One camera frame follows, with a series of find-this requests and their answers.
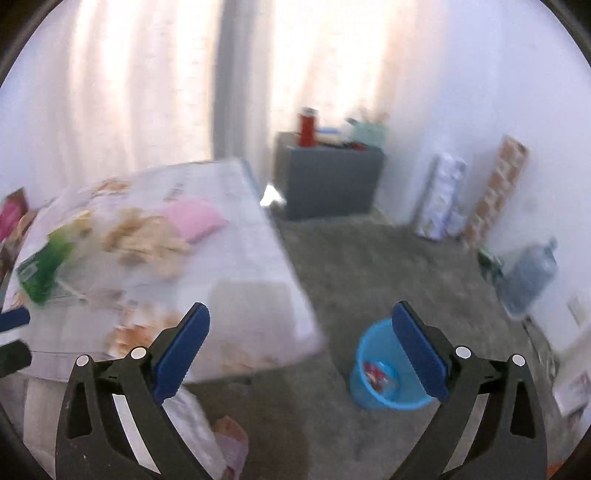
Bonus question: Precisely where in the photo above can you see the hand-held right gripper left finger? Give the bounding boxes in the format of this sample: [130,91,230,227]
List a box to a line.
[55,302,211,480]

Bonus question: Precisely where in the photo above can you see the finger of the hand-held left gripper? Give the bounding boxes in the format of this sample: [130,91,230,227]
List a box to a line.
[0,340,33,377]
[0,308,31,332]

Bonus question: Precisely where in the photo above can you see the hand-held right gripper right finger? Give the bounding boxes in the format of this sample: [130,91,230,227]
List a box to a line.
[390,301,549,480]

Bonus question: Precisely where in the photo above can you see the blue plastic bucket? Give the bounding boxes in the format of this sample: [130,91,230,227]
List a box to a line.
[349,318,437,411]

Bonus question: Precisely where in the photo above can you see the red wrapper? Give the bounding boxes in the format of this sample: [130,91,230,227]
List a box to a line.
[362,361,391,386]

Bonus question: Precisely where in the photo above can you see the green snack packet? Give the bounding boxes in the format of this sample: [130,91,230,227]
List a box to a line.
[17,226,77,305]

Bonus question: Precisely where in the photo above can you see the white plastic bag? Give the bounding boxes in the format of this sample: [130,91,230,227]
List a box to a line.
[161,385,250,480]

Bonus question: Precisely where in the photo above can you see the red printed bag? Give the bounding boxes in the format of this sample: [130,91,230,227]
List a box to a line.
[0,187,31,243]

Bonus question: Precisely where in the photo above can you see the small green item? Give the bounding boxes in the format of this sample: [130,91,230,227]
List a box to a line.
[478,249,504,284]

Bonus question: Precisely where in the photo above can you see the crumpled beige wrappers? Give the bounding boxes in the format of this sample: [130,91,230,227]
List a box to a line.
[102,206,191,278]

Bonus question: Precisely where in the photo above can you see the floral tablecloth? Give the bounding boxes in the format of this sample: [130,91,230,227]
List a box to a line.
[2,158,329,384]

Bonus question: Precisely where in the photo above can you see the large water jug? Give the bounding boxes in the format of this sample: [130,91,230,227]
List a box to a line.
[499,237,559,319]

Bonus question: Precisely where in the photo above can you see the pink cloth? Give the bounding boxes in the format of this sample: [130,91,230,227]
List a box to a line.
[159,196,230,243]

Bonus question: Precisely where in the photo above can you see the white blue wrapped package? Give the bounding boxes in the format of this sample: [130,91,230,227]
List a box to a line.
[413,152,468,241]

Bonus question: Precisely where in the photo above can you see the white printed box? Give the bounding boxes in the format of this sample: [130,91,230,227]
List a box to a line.
[551,346,588,416]

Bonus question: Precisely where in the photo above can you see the grey cabinet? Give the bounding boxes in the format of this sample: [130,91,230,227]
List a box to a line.
[272,131,385,221]

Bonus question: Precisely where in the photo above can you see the teal pen holder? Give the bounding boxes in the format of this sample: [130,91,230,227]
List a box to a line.
[346,111,387,149]

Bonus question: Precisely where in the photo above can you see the red cup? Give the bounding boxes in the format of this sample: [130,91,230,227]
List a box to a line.
[298,107,319,147]

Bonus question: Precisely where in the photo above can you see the white curtain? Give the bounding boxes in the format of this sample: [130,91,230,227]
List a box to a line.
[0,0,222,197]
[268,0,416,153]

